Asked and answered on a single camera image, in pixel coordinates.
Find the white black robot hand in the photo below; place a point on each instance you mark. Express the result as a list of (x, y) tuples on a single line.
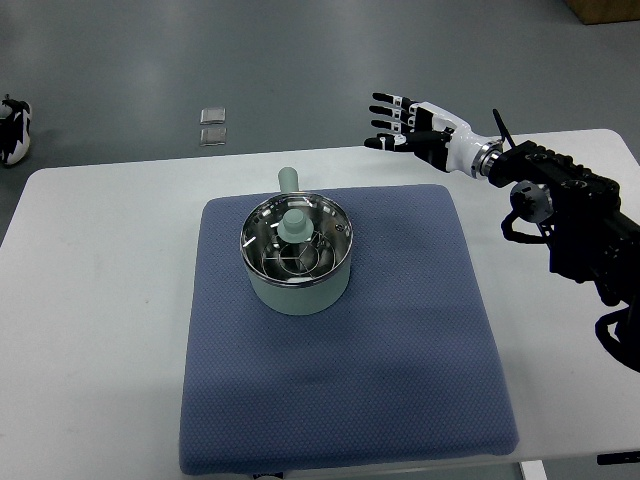
[(433, 134)]

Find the glass lid with green knob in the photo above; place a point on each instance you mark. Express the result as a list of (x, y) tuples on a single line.
[(294, 217)]

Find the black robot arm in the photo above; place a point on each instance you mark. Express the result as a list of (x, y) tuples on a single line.
[(576, 214)]

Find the green pot with steel interior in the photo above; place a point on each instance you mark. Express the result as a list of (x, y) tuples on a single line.
[(299, 301)]

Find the brown cardboard box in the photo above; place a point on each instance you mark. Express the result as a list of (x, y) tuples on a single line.
[(595, 12)]

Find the upper metal floor plate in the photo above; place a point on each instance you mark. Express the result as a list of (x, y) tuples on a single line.
[(213, 115)]

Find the blue padded mat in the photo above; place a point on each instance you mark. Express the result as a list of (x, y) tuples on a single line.
[(402, 367)]

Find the black white sneaker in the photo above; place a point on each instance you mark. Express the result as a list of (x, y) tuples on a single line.
[(16, 116)]

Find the wire steamer rack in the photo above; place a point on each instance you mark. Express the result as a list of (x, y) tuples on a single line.
[(309, 259)]

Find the black bracket at table edge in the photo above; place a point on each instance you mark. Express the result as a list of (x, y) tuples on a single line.
[(618, 458)]

